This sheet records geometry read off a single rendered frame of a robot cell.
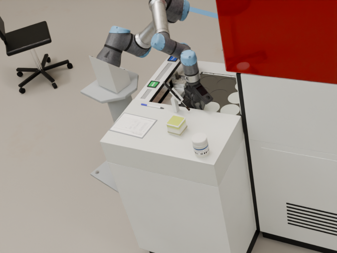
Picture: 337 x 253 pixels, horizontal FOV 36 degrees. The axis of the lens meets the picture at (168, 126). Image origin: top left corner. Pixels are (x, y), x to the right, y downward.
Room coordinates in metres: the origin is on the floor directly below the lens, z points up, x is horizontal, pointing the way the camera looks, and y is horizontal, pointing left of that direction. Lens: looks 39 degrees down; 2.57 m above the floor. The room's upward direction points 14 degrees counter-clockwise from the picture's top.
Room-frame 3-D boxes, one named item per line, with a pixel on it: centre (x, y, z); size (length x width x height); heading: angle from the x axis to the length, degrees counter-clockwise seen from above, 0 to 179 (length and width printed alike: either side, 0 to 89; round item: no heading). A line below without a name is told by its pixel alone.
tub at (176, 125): (1.93, -0.04, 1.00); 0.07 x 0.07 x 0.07; 49
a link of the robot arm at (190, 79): (2.11, -0.17, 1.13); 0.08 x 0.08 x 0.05
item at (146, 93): (2.48, -0.05, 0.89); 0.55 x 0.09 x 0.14; 144
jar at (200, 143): (1.74, -0.12, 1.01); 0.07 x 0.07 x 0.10
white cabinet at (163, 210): (2.22, -0.17, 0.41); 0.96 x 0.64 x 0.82; 144
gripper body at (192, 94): (2.12, -0.17, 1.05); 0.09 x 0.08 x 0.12; 25
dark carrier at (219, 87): (2.22, -0.31, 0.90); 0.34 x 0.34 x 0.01; 54
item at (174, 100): (2.08, -0.07, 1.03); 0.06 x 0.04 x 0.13; 54
